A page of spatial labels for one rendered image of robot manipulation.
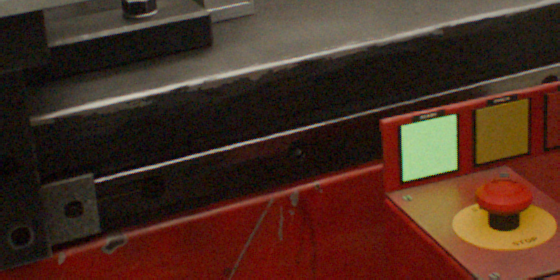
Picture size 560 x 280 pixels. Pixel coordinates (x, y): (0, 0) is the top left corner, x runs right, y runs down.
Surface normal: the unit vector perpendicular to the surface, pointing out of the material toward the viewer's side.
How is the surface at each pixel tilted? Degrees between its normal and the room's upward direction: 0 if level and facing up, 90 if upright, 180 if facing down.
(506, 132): 90
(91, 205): 90
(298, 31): 0
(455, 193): 0
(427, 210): 0
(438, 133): 90
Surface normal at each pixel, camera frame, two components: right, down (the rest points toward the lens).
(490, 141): 0.36, 0.34
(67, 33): -0.07, -0.92
